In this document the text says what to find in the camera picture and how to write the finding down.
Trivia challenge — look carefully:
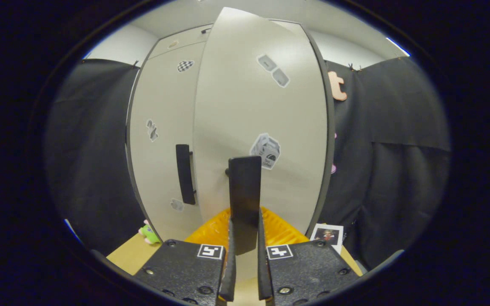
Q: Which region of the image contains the black backdrop cloth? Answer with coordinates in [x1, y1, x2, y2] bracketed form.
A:
[45, 57, 452, 270]

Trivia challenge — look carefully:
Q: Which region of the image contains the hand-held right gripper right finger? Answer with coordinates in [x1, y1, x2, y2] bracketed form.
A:
[257, 207, 362, 306]

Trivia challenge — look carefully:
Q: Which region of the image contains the green plush toy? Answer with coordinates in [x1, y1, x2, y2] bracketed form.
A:
[139, 220, 162, 245]

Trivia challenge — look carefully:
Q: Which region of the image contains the white portrait cover book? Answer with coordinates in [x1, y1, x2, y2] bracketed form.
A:
[311, 224, 344, 254]

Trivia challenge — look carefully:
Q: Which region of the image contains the grey shoe cabinet door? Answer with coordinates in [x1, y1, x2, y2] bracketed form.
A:
[193, 7, 329, 283]
[127, 41, 206, 241]

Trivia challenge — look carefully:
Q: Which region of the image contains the grey double-door shoe cabinet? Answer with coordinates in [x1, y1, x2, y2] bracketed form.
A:
[125, 19, 336, 245]

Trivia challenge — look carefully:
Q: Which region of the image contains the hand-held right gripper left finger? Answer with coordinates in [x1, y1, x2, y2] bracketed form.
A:
[134, 207, 237, 306]

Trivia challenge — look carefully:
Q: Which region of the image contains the grey cabinet drawer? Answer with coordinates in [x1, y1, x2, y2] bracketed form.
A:
[149, 20, 307, 59]

